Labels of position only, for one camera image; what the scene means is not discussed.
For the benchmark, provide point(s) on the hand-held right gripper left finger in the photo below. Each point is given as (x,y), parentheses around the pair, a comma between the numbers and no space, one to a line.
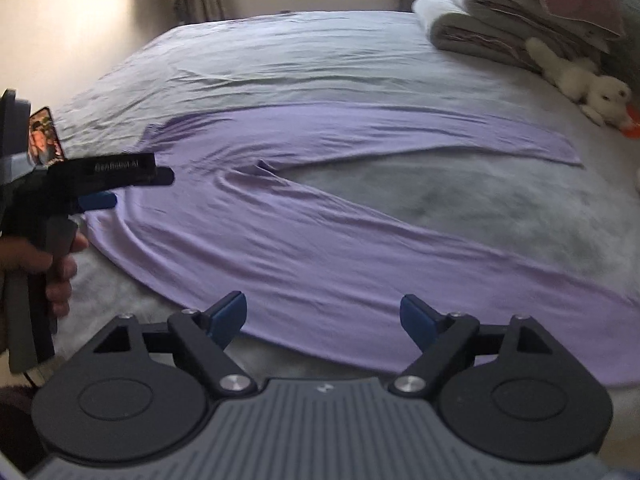
(227,317)

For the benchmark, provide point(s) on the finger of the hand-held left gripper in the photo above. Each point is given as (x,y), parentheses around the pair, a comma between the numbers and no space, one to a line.
(97,201)
(165,176)

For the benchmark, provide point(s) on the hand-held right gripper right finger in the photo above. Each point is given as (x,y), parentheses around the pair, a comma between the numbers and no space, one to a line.
(419,322)

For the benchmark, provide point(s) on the purple pants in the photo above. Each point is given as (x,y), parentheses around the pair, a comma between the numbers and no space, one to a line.
(300,240)

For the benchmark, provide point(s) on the person's left hand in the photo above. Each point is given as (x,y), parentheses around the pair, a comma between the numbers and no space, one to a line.
(20,255)

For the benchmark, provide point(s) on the black smartphone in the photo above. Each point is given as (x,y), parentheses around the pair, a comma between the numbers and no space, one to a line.
(46,135)

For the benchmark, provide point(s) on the bed with grey sheet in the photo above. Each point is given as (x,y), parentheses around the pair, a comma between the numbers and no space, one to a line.
(300,60)

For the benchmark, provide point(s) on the folded grey quilt pink trim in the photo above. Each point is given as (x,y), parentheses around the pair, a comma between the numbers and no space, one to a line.
(525,20)
(465,42)

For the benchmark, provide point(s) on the white plush toy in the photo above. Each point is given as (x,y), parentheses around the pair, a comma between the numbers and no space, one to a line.
(585,82)

